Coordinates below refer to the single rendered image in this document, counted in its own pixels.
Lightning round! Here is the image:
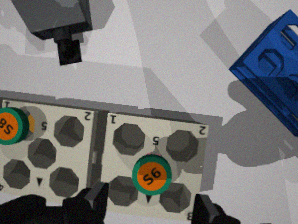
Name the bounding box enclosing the grey button box with green button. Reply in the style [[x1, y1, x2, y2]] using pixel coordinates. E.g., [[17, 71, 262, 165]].
[[11, 0, 93, 66]]

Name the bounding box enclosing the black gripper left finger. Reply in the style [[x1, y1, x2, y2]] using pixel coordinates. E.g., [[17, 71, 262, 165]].
[[0, 181, 109, 224]]

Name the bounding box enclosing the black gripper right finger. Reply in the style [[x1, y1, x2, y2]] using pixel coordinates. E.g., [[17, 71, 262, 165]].
[[191, 194, 241, 224]]

